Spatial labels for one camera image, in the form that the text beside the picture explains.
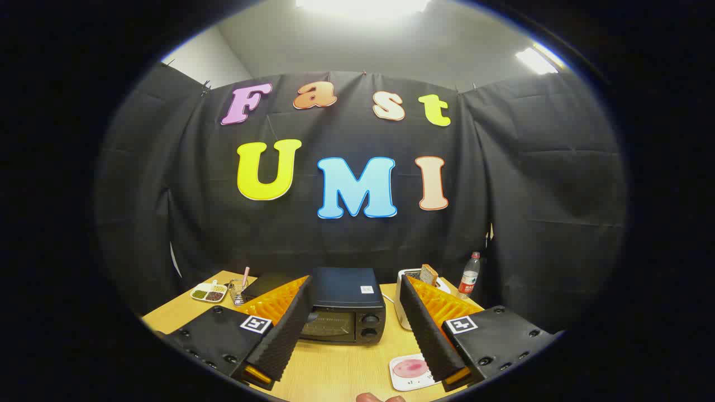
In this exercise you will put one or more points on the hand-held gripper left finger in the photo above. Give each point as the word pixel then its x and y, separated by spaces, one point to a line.
pixel 290 329

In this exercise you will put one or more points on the black flat box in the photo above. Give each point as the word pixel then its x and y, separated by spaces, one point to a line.
pixel 268 285

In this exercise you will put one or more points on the black backdrop cloth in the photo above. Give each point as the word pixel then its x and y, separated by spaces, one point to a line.
pixel 503 195

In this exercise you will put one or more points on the white toaster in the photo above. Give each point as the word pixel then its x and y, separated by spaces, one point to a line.
pixel 400 307

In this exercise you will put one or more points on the white divided dish with beans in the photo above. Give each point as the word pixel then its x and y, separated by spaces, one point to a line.
pixel 208 293

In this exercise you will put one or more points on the ceiling light panel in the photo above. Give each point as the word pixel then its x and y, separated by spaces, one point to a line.
pixel 536 60
pixel 363 5

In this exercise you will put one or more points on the black toaster oven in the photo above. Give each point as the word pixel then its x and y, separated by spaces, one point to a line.
pixel 346 287

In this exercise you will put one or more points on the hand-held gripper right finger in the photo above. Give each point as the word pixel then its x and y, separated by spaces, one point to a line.
pixel 427 335

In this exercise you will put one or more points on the pink ham slice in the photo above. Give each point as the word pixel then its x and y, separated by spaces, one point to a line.
pixel 408 367

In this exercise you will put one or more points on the brown bread slice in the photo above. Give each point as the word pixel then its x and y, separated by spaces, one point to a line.
pixel 429 274

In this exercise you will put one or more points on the pink straw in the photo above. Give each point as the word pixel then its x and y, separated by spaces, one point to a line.
pixel 246 274

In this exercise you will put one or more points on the clear water bottle red label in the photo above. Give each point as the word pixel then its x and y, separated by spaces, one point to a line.
pixel 469 279

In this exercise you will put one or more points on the white square plate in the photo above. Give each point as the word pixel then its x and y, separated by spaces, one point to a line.
pixel 399 381

